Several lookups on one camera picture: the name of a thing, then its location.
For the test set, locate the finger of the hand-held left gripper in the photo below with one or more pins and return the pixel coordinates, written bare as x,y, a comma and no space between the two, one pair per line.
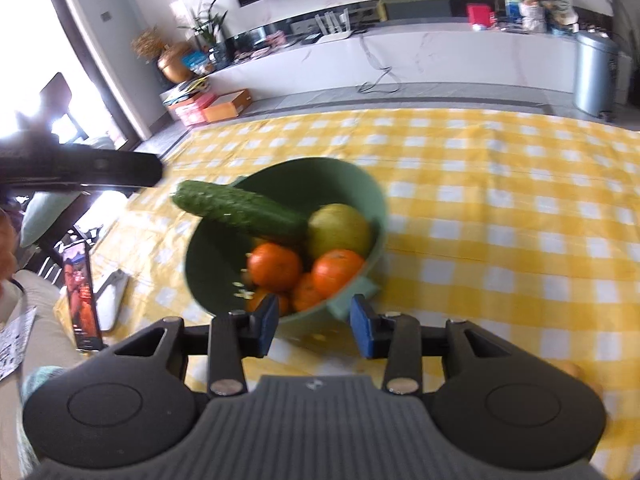
100,167

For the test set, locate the smartphone with lit screen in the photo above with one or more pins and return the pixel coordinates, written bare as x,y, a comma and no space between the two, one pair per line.
82,295

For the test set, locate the dried yellow flowers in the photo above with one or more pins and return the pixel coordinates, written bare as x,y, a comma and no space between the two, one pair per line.
147,45

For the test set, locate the white marble tv cabinet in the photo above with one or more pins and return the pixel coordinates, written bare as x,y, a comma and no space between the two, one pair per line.
450,62

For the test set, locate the white router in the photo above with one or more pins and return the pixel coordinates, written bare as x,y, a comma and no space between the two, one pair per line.
335,30

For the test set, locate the small red box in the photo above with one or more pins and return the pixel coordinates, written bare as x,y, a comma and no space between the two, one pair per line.
480,15

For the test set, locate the pale green cushion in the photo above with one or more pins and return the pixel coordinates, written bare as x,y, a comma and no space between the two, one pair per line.
45,217

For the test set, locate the stack of magazines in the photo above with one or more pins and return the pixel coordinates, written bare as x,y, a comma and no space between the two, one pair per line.
182,91

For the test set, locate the orange cardboard box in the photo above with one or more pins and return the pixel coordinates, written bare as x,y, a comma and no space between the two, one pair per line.
227,106

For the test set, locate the printed paper sheet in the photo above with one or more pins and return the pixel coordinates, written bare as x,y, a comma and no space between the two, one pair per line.
15,345

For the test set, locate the yellow-green pear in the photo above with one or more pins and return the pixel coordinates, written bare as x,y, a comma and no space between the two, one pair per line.
340,230

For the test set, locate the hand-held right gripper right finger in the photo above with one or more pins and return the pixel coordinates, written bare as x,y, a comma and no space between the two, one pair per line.
362,329

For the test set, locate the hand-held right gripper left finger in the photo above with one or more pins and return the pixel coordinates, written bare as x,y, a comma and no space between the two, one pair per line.
267,322

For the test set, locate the green potted plant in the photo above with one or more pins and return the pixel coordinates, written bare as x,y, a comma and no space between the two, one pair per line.
207,25

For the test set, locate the colourful toy clutter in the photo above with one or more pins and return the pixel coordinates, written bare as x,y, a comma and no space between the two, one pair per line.
532,7

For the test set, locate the green cucumber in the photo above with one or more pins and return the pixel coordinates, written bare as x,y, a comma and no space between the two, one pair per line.
235,207

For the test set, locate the silver trash can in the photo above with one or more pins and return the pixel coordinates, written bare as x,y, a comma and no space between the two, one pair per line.
595,75

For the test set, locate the white tablet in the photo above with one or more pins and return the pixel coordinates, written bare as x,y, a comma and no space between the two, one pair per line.
112,300

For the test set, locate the copper vase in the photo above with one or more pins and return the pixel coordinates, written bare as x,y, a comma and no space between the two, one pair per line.
175,65

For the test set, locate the small orange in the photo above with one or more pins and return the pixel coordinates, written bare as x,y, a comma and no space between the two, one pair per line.
306,292
255,300

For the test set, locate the green striped cloth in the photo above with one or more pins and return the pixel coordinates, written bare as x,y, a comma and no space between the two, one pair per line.
35,390

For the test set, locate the yellow checkered tablecloth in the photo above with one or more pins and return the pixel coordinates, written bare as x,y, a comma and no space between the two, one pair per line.
500,210

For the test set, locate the beige sofa cushion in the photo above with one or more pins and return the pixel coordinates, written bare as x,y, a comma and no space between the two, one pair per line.
47,310

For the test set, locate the green colander bowl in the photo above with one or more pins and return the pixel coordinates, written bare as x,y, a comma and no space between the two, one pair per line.
320,182

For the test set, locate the large orange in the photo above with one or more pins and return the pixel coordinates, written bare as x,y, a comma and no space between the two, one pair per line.
339,272

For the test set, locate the dark wooden chair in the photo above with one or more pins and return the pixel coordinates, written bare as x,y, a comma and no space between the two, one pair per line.
60,105

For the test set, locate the red cardboard box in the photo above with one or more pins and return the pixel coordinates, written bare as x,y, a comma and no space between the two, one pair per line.
192,112

